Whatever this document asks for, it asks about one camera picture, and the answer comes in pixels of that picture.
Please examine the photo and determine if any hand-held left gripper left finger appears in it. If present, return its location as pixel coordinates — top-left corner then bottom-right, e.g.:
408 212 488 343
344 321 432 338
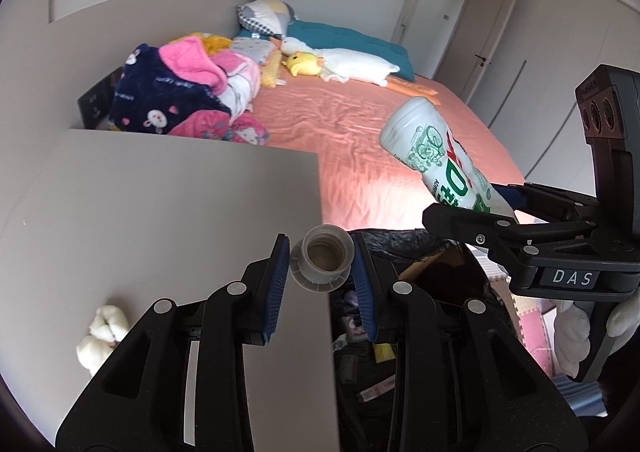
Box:
55 233 292 452

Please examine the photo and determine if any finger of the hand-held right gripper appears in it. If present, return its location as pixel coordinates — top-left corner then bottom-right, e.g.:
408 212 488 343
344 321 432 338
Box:
421 202 596 258
492 182 601 223

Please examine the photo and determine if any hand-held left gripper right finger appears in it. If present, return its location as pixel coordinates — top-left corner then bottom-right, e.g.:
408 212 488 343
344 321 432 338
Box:
349 232 588 452

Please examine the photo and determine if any white plastic bottle cap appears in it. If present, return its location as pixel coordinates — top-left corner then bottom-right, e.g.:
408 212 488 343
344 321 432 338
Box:
289 225 356 294

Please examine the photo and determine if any black trash bag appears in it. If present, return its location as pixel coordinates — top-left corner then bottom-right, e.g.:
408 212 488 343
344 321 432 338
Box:
327 227 531 452

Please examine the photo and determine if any white green-print plastic bottle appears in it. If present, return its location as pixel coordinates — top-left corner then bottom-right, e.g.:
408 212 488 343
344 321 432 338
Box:
378 96 518 223

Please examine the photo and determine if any person's right hand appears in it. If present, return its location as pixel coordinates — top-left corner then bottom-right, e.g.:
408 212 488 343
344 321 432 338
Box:
555 299 640 378

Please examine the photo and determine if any brown cardboard piece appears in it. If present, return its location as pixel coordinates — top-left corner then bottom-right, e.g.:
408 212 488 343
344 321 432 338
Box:
397 245 468 283

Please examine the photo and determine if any pastel foam floor mat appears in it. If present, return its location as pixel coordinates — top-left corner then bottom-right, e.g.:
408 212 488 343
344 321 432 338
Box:
477 252 558 375

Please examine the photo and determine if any white wardrobe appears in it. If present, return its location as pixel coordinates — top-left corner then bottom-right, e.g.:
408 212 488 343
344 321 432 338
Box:
492 7 640 183

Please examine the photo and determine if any pink bed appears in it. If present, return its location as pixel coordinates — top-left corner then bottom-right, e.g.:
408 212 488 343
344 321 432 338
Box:
250 67 531 233

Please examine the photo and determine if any white goose plush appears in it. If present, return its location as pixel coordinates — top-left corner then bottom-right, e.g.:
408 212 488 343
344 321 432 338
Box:
280 36 441 106

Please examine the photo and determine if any blue striped cloth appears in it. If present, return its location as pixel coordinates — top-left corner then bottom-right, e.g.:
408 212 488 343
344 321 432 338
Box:
552 376 608 418

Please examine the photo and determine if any pink white patterned quilt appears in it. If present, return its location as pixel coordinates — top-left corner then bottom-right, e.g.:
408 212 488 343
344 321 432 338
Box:
167 50 271 145

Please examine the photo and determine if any yellow patterned bolster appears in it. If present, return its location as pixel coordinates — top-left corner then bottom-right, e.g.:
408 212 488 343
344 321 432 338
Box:
260 48 287 89

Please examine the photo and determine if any yellow duck plush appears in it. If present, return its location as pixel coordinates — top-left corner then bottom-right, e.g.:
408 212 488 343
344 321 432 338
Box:
284 51 323 78

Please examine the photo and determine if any navy printed blanket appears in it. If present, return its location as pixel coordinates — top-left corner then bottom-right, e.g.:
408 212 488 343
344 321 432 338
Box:
110 43 233 135

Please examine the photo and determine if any pink fleece cloth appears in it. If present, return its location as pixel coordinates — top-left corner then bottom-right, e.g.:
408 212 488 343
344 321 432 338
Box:
159 36 228 96

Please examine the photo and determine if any yellow fleece cloth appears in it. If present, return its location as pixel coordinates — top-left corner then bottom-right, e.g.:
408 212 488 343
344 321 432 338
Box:
167 32 233 54

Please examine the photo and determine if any checked patchwork pillow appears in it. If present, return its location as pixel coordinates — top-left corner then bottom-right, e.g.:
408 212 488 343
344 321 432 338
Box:
236 0 298 39

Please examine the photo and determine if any white door with black handle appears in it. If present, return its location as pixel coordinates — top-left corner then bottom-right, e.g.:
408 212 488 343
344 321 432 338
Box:
462 0 523 123

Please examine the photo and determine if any black wall socket panel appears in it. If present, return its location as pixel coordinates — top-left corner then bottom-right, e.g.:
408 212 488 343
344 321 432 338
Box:
77 66 123 130

